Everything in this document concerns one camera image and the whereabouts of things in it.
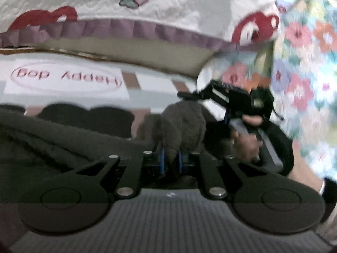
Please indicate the person's right hand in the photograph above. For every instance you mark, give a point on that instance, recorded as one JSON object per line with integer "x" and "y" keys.
{"x": 247, "y": 145}

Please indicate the floral printed cloth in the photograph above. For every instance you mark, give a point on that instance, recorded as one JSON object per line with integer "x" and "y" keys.
{"x": 305, "y": 66}

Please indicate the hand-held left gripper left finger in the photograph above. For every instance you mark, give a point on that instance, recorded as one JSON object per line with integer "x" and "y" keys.
{"x": 163, "y": 162}

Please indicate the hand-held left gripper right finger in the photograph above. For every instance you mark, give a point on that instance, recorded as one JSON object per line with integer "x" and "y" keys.
{"x": 180, "y": 162}

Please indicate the checked bedsheet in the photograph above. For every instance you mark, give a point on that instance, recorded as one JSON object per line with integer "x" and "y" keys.
{"x": 79, "y": 89}

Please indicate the white quilted strawberry blanket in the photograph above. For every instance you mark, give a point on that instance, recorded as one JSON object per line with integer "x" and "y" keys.
{"x": 168, "y": 5}

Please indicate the dark grey fleece garment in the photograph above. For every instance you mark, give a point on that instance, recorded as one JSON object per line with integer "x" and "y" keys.
{"x": 181, "y": 126}

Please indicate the beige bed frame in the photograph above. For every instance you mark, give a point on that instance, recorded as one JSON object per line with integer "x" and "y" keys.
{"x": 147, "y": 55}

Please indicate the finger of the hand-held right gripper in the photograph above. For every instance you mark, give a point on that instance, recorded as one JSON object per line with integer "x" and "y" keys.
{"x": 193, "y": 94}

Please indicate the person's right forearm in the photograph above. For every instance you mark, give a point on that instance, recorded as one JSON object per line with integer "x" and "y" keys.
{"x": 305, "y": 163}

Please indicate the black wristband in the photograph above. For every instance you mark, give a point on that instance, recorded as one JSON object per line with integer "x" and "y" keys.
{"x": 330, "y": 189}

